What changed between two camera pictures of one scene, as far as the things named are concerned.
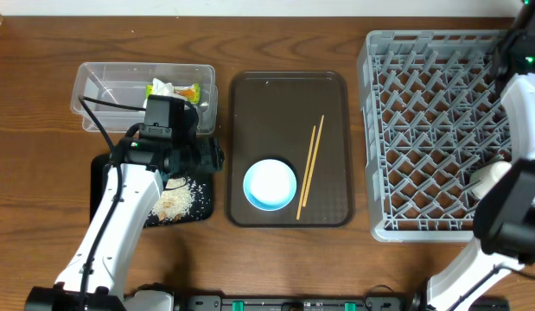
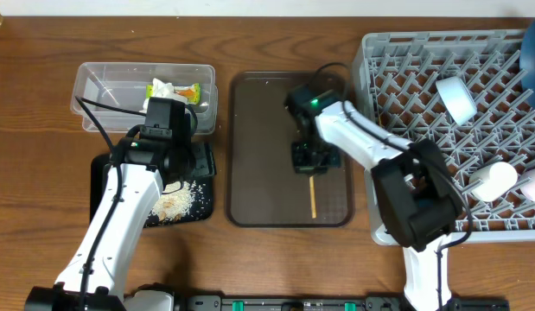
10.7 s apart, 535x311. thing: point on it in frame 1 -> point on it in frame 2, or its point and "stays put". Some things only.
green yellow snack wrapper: (190, 93) stays put
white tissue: (159, 88) stays put
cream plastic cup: (483, 180) stays put
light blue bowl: (270, 184) -> (457, 98)
